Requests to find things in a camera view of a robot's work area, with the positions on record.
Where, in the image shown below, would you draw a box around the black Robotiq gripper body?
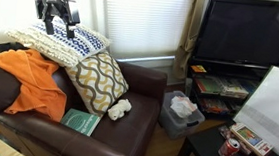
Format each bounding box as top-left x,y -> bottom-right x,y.
41,0 -> 83,27

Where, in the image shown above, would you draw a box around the green paperback book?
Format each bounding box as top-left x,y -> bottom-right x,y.
59,107 -> 102,138

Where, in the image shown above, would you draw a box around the dark brown leather sofa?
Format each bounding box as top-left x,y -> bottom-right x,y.
0,51 -> 170,156

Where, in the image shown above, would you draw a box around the green red book stack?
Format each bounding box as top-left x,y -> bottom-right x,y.
192,75 -> 224,97

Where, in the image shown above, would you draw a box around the blue white woven pillow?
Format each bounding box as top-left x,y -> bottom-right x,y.
1,12 -> 113,72

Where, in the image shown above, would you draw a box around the orange throw blanket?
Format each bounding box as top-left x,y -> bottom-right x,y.
0,46 -> 71,123

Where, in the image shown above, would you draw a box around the yellow grey wave pillow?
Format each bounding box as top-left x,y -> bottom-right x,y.
60,46 -> 132,120

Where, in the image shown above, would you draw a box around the white window blind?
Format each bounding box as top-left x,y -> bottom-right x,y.
97,0 -> 197,69

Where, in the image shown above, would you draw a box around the small white plush toy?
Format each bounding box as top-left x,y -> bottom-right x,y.
106,97 -> 133,122

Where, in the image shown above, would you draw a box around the beige curtain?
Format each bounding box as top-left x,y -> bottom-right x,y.
173,0 -> 209,82

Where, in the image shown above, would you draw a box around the crumpled white plastic bag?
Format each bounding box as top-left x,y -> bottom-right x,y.
169,95 -> 199,120

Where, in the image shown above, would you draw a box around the clear plastic storage bin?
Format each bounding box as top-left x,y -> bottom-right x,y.
157,89 -> 209,142

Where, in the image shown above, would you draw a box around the black television stand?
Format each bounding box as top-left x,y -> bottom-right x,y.
183,56 -> 272,124

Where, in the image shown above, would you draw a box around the colourful game boxes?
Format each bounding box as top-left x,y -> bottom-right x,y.
198,96 -> 233,115

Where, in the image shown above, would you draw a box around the white magazine stack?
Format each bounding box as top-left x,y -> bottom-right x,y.
218,77 -> 251,101

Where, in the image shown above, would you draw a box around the black flat screen television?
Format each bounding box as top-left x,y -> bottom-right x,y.
192,0 -> 279,68

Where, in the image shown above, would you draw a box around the black coffee table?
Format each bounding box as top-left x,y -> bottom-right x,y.
173,115 -> 279,156

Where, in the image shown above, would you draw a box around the red soda can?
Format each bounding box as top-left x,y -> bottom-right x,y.
217,136 -> 242,156

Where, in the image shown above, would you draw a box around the white picture box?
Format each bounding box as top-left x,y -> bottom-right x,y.
228,121 -> 276,156

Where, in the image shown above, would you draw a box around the white green paper bag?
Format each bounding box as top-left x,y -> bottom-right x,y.
230,58 -> 279,156

